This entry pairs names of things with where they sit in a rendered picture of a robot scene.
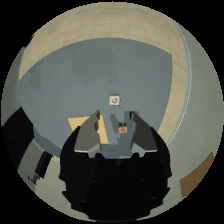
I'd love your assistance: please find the tan flat mat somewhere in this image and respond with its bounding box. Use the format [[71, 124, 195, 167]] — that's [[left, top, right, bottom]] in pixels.
[[67, 114, 109, 144]]

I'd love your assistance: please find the tan block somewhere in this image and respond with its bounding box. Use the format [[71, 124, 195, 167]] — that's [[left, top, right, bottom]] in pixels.
[[119, 123, 127, 133], [110, 94, 120, 105]]

